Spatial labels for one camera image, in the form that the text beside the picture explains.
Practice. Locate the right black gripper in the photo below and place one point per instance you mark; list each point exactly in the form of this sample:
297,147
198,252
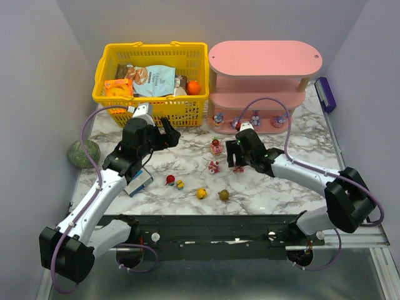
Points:
234,150

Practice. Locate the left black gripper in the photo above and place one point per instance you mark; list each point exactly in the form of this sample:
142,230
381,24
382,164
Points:
165,137

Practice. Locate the strawberry pink bear donut toy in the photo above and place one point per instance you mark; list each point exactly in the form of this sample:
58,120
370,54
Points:
216,148

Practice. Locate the small purple bunny toy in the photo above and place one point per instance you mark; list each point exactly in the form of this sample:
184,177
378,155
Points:
235,124

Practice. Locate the pink bear figure toy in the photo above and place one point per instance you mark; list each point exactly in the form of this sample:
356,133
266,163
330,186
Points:
213,167

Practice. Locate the purple orange bunny toy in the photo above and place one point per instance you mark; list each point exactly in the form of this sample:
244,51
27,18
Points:
218,120

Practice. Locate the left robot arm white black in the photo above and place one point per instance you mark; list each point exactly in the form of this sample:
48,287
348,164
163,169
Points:
71,248

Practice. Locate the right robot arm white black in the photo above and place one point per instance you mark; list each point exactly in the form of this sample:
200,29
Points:
348,201

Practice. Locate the purple bunny toy on shelf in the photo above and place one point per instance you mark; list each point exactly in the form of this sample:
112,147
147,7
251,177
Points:
279,121

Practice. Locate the pink three-tier shelf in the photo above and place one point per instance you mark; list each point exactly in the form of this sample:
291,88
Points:
269,76

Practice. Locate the red cherry toy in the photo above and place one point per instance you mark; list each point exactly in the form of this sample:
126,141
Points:
170,180

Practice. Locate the beige round item in basket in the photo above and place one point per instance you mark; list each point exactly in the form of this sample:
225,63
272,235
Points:
179,91

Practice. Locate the small yellow blue toy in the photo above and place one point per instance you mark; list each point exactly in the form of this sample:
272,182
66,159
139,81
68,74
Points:
179,185

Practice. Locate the olive brown round toy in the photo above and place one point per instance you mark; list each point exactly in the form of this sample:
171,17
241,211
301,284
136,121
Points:
224,195

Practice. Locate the blue white box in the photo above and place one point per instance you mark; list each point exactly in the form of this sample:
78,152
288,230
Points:
142,179

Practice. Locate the orange fruit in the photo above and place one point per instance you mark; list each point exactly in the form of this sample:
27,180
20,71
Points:
193,88

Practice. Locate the yellow duck toy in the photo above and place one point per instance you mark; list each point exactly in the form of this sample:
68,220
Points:
201,193

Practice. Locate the light blue chips bag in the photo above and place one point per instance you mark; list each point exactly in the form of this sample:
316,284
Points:
151,81

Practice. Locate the orange snack box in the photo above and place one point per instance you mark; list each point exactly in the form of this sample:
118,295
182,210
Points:
118,91

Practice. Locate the yellow plastic shopping basket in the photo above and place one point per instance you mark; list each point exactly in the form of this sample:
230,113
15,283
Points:
190,59

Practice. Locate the brown snack packet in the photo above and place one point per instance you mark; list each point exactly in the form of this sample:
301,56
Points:
121,71

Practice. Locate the green textured melon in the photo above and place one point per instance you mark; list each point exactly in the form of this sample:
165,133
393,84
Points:
77,157

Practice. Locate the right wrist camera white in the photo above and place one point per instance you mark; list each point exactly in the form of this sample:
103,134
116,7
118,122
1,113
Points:
241,126

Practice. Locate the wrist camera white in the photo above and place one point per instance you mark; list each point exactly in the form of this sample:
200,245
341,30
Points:
241,126
143,111

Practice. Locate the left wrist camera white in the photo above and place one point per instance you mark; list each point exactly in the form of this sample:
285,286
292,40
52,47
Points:
143,111

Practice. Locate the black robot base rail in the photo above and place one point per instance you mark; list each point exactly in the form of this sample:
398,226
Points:
213,237

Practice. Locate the purple box at wall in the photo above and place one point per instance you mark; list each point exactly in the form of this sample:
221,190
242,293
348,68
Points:
325,95

